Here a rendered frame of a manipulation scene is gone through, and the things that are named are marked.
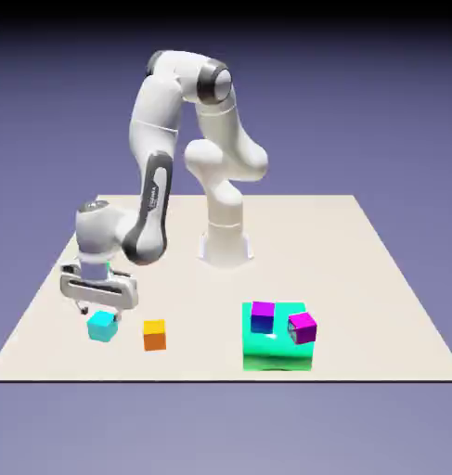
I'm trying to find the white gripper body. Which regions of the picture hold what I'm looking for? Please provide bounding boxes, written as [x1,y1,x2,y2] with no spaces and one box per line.
[59,272,140,311]

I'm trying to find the small cyan cube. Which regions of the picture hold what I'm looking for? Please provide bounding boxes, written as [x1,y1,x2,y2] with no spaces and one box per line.
[86,310,120,343]

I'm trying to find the small orange cube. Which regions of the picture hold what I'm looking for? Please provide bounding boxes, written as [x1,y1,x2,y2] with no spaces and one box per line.
[142,319,168,353]

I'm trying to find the small magenta cube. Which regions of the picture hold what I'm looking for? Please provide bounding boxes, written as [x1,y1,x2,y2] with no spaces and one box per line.
[250,301,277,335]
[287,312,318,346]

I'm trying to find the large green box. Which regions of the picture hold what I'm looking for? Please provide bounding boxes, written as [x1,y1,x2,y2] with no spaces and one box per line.
[241,301,315,373]

